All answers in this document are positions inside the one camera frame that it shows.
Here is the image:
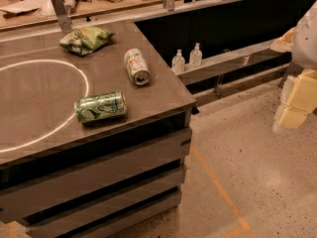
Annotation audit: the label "green chip bag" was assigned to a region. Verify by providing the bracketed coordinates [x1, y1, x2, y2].
[59, 27, 115, 57]

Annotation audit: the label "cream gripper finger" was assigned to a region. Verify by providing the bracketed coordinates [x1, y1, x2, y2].
[270, 28, 294, 53]
[272, 69, 317, 133]

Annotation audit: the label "clear sanitizer bottle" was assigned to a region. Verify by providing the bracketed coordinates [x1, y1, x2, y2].
[189, 43, 202, 66]
[171, 50, 185, 73]

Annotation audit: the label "left clear sanitizer bottle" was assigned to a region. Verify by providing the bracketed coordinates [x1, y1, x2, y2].
[171, 50, 185, 73]

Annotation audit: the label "wooden background desk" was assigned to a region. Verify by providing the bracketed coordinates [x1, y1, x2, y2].
[0, 0, 168, 33]

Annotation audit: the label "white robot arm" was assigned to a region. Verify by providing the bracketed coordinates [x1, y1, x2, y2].
[270, 1, 317, 132]

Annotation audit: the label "white paper sheets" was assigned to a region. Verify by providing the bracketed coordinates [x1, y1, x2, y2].
[0, 0, 49, 14]

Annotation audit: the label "left metal bracket post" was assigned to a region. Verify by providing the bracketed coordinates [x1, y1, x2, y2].
[51, 0, 71, 32]

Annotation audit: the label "right clear sanitizer bottle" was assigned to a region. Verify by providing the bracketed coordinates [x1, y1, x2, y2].
[189, 43, 202, 66]

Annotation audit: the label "grey wooden slatted table base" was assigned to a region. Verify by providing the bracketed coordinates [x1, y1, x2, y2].
[0, 111, 191, 238]

